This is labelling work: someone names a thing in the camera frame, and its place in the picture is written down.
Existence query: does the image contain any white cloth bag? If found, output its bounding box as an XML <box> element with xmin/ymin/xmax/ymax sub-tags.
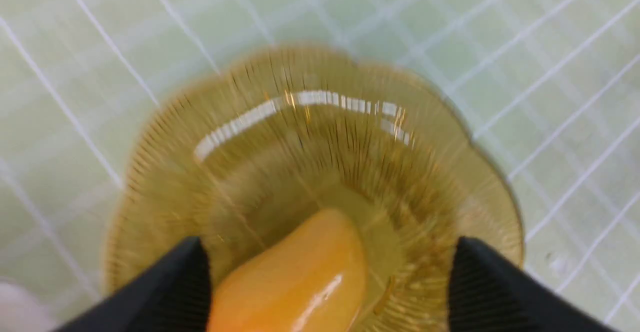
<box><xmin>0</xmin><ymin>281</ymin><xmax>58</xmax><ymax>332</ymax></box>

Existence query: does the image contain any amber transparent plastic plate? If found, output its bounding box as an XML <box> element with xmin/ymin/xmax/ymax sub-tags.
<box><xmin>102</xmin><ymin>45</ymin><xmax>525</xmax><ymax>332</ymax></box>

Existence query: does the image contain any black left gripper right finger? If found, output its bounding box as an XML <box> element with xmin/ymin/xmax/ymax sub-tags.
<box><xmin>448</xmin><ymin>237</ymin><xmax>610</xmax><ymax>332</ymax></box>

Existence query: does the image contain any orange mango fruit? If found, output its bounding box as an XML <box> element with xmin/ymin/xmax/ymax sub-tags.
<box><xmin>206</xmin><ymin>209</ymin><xmax>368</xmax><ymax>332</ymax></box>

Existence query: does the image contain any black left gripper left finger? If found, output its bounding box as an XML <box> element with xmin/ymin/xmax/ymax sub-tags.
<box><xmin>58</xmin><ymin>237</ymin><xmax>213</xmax><ymax>332</ymax></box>

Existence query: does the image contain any green checkered tablecloth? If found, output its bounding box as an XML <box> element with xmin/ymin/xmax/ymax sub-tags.
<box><xmin>0</xmin><ymin>0</ymin><xmax>640</xmax><ymax>332</ymax></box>

